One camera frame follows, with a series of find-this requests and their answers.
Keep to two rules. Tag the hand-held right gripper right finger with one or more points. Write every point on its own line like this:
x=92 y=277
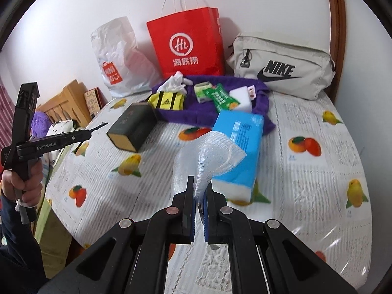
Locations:
x=206 y=217

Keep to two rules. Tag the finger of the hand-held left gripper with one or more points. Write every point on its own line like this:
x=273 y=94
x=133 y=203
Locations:
x=81 y=146
x=98 y=127

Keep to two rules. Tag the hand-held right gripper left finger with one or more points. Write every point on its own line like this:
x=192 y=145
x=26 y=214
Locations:
x=190 y=214

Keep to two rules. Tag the white foam net sleeve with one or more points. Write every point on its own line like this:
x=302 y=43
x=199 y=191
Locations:
x=214 y=150

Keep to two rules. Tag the yellow black striped sock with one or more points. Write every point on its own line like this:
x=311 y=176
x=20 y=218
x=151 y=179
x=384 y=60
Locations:
x=165 y=100

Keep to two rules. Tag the green snack packet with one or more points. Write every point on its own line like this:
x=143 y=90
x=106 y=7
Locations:
x=222 y=98

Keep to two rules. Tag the white sponge block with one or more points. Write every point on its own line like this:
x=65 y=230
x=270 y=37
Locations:
x=240 y=98

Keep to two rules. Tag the person's left forearm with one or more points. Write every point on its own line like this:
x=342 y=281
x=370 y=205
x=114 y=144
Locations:
x=15 y=251

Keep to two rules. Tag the person's left hand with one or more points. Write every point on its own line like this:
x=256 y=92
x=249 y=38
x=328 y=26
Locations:
x=33 y=190

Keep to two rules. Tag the purple plush toy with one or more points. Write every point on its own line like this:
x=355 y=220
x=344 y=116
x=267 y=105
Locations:
x=41 y=124

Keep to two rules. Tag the brown patterned book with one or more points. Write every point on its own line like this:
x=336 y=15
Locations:
x=95 y=102

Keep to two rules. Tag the pink striped cloth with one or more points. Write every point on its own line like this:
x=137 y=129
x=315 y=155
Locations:
x=4 y=110

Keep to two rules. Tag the white dotted cloth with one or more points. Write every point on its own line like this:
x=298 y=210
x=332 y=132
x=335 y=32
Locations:
x=58 y=131

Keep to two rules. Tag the dark green box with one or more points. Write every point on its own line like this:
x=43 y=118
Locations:
x=131 y=122

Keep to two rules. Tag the wooden furniture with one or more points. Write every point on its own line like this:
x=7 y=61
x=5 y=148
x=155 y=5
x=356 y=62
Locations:
x=70 y=101

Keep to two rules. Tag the white plastic shopping bag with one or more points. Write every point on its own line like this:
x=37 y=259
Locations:
x=122 y=52

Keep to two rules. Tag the light green bedsheet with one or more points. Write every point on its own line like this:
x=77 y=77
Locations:
x=46 y=220

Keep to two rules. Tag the purple towel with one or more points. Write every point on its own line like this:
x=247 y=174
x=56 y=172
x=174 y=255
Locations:
x=190 y=113

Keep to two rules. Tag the blue tissue pack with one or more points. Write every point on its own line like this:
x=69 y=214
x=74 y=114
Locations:
x=245 y=122

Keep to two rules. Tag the small green white packet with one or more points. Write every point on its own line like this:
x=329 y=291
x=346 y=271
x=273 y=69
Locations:
x=202 y=92

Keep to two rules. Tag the red paper bag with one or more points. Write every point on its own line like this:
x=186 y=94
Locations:
x=183 y=27

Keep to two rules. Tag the grey waist bag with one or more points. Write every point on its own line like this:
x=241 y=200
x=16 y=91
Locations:
x=275 y=55

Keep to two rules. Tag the brown wooden door frame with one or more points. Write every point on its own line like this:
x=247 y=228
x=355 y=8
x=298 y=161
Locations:
x=335 y=21

